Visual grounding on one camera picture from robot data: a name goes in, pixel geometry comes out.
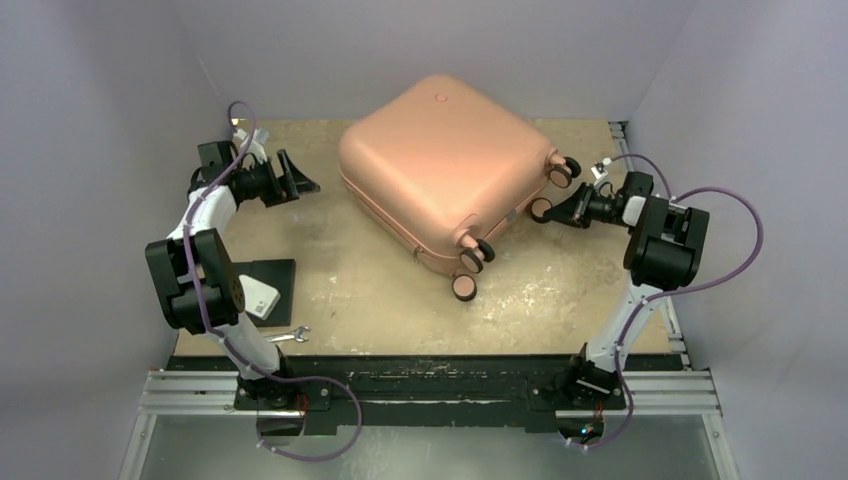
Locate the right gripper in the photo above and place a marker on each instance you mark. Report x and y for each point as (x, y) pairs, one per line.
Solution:
(575, 210)

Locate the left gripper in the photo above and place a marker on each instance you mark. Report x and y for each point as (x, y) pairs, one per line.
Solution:
(294, 182)

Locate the pink suitcase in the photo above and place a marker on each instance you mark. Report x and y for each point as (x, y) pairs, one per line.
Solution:
(445, 169)

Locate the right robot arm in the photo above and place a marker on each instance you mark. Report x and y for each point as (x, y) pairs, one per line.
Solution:
(663, 254)

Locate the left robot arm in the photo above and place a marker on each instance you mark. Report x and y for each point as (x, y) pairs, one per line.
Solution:
(195, 281)

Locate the black flat notebook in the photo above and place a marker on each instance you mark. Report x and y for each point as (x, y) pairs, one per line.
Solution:
(279, 273)

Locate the white square device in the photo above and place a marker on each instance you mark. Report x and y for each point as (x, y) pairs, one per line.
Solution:
(260, 298)

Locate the silver wrench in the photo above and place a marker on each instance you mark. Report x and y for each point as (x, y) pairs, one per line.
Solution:
(298, 334)

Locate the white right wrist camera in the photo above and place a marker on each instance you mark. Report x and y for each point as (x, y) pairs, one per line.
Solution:
(600, 171)

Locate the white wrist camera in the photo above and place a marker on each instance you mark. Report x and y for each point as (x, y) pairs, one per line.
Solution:
(256, 147)
(600, 171)

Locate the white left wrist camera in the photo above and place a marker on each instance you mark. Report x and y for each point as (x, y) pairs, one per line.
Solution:
(256, 147)

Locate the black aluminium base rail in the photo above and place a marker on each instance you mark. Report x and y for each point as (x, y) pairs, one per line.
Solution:
(517, 391)

